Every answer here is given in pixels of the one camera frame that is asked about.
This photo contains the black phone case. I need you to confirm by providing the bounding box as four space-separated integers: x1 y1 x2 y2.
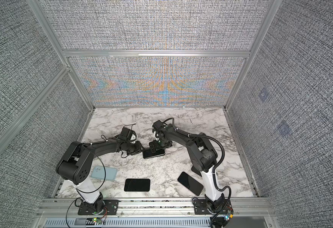
142 147 166 160
191 166 202 177

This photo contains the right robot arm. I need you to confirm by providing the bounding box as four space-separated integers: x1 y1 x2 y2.
152 121 225 213

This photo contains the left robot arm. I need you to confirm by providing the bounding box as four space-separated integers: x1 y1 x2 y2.
56 139 145 215

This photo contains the light blue phone case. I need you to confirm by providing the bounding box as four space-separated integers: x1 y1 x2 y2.
91 166 118 181

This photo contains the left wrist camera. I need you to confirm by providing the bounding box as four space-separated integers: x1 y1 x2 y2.
120 126 137 141

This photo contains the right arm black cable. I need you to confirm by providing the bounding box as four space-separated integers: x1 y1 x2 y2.
162 117 233 228

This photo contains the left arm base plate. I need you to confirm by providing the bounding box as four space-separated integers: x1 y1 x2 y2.
78 199 120 216

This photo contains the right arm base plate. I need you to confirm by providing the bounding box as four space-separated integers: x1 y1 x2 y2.
192 198 234 215

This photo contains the aluminium front rail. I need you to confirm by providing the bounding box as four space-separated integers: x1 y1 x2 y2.
31 198 280 228

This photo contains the aluminium frame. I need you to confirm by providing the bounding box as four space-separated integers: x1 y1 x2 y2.
0 1 272 207

